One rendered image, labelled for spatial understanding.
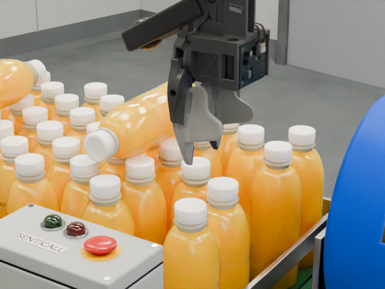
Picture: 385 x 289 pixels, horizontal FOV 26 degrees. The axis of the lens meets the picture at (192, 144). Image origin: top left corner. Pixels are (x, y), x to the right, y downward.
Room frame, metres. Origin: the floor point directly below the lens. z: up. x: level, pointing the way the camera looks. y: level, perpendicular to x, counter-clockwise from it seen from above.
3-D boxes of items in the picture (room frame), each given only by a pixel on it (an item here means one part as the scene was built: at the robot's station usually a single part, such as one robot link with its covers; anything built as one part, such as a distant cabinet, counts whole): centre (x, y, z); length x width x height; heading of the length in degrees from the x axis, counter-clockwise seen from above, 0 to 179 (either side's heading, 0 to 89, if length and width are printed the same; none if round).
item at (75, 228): (0.84, 0.13, 1.11); 0.02 x 0.02 x 0.01
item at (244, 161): (1.14, -0.09, 1.00); 0.07 x 0.07 x 0.19
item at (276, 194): (1.08, -0.12, 1.00); 0.07 x 0.07 x 0.19
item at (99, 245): (0.80, 0.10, 1.11); 0.04 x 0.04 x 0.01
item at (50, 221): (0.86, 0.16, 1.11); 0.02 x 0.02 x 0.01
